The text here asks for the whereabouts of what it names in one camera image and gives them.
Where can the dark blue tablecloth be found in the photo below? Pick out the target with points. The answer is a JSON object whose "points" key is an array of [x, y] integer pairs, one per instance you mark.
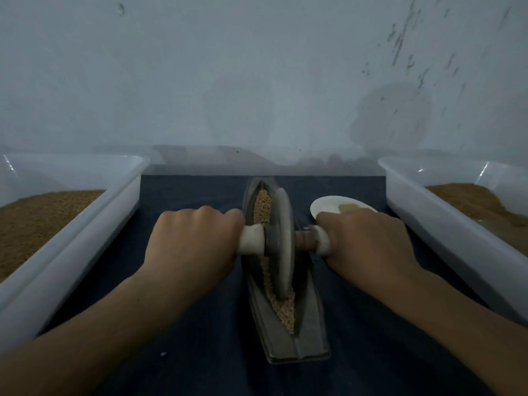
{"points": [[198, 363]]}

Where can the small ground grain portion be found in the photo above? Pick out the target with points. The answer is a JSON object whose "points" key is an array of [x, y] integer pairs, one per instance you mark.
{"points": [[285, 313]]}

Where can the person's left forearm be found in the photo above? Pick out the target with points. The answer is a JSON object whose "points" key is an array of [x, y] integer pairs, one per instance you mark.
{"points": [[78, 350]]}

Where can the white round plate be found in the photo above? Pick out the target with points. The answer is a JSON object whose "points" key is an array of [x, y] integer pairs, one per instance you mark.
{"points": [[326, 208]]}

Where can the person's right hand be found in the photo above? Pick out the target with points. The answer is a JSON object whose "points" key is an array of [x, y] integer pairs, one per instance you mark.
{"points": [[371, 251]]}

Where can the boat-shaped metal grinding trough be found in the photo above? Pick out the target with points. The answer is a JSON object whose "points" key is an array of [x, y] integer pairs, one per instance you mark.
{"points": [[312, 342]]}

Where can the person's right forearm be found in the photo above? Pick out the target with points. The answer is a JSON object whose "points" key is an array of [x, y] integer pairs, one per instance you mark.
{"points": [[470, 338]]}

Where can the white plastic tray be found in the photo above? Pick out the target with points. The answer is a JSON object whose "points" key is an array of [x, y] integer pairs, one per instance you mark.
{"points": [[74, 239], [437, 231]]}

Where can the person's left hand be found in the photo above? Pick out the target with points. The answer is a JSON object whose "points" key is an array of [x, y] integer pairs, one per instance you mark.
{"points": [[190, 247]]}

